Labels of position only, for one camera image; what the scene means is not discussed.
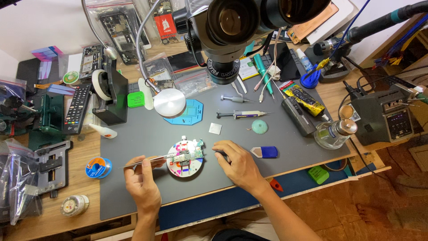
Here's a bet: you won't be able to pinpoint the person's left hand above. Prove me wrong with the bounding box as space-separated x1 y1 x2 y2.
124 155 167 215

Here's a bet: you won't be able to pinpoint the person's right hand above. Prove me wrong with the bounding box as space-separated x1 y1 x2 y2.
212 140 267 197

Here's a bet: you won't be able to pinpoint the silver metal tweezers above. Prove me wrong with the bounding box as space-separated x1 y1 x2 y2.
118 154 178 169

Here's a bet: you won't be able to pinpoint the blue and white pry tool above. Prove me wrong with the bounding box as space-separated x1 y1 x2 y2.
250 146 279 159

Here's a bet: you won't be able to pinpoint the orange pry tool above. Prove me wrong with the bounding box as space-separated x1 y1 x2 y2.
265 177 284 193

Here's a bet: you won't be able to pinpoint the round white board holder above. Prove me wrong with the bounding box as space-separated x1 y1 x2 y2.
166 135 205 178

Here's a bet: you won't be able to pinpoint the round pale green disc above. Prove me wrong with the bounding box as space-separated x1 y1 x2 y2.
251 119 269 135

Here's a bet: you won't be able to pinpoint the blue shelf mat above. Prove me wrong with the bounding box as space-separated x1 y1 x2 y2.
157 162 377 231

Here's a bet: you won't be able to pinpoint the green phone circuit board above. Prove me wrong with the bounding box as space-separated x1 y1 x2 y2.
171 139 205 165

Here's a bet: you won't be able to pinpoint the blue solder spool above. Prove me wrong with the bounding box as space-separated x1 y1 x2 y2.
85 156 113 179

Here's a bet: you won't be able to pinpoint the grey silicone work mat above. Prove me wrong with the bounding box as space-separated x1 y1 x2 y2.
100 43 351 221

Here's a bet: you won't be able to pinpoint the flux syringe with black plunger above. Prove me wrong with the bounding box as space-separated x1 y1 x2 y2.
216 110 272 120

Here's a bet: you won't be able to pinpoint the person's dark shorts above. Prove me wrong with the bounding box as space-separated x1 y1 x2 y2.
211 228 269 241

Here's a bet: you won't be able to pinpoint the grey precision screwdriver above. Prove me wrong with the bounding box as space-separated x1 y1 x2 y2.
220 94 255 104

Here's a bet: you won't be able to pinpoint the white glue bottle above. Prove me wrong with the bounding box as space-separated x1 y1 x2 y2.
88 123 118 139

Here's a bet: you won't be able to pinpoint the blue stencil platform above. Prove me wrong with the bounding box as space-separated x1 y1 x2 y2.
163 99 204 126

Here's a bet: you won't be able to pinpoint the black handheld electric tool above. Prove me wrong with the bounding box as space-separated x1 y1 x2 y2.
280 96 317 137

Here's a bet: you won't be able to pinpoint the green plastic box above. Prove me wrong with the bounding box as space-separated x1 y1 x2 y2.
307 165 330 185

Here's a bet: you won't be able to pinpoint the white plastic tweezers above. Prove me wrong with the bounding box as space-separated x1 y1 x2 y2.
230 75 248 98

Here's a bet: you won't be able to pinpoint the round silver gooseneck lamp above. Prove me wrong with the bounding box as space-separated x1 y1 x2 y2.
135 0 187 118

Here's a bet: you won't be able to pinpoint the yellow and black packet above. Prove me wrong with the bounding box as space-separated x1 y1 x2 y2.
279 80 326 118

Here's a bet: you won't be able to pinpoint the grey metal board clamp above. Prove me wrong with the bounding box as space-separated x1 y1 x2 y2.
33 139 73 199

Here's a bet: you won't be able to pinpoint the glass bottle with metal cap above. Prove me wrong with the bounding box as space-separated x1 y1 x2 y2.
313 118 358 150

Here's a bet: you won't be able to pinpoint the black tape dispenser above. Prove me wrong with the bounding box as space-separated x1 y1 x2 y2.
91 64 129 126

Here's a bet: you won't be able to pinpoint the teal screwdriver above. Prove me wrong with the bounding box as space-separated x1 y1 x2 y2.
253 53 275 100

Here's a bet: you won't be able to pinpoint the white phone battery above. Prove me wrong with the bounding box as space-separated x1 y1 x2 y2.
238 56 260 81

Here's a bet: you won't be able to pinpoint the black remote control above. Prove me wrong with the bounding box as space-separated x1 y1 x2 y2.
62 83 93 136

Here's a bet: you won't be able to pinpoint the blue round tool stand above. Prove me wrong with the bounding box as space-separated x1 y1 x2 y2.
300 69 322 89

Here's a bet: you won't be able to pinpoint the black smartphone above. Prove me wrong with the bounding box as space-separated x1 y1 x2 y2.
272 42 302 82

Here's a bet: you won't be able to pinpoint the bagged small circuit board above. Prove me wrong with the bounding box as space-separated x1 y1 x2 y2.
142 52 177 90

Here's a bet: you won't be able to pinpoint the round brass tin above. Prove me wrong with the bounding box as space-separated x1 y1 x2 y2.
338 104 355 120

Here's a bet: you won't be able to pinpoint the dark green jig machine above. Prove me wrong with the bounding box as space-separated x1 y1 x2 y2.
28 93 66 150

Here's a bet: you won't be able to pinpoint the white bottle with blue label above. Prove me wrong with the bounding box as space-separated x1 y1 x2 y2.
296 48 315 73

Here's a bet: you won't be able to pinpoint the clear plastic bag with parts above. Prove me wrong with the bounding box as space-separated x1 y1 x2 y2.
0 138 43 225

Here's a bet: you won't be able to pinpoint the green and white wick spool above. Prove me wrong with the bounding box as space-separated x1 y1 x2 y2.
62 70 80 85

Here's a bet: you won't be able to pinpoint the person's foot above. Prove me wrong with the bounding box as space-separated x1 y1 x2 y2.
355 204 386 225

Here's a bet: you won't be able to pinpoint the grey stereo microscope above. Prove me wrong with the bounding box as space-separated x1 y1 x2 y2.
172 0 332 85

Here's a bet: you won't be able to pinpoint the small silver gooseneck lamp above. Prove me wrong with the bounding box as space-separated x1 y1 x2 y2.
81 0 118 61

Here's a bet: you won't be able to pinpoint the dark grey soldering station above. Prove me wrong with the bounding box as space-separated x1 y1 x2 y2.
350 85 419 146

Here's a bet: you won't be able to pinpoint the copper plate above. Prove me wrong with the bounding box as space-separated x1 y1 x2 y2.
287 1 339 45

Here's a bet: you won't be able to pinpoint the bagged black phone housing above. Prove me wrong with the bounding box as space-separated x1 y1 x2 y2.
85 1 152 66

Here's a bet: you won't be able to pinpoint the bagged board with red label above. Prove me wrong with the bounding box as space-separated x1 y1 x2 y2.
148 0 179 45

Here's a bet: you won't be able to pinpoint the white box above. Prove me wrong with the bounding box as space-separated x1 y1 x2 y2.
306 0 360 46

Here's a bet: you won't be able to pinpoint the white cable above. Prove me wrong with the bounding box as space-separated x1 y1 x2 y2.
253 27 284 103

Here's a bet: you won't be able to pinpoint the black power cable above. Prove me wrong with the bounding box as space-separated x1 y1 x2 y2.
338 55 428 181

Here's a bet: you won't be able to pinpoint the open black phone frame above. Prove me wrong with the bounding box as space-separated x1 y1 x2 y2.
79 44 104 80

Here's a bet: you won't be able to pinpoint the bundle of coloured wires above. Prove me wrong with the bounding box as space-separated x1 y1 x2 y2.
372 15 428 68

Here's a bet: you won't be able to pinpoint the black hot air hose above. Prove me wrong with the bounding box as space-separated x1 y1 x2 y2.
314 0 428 82

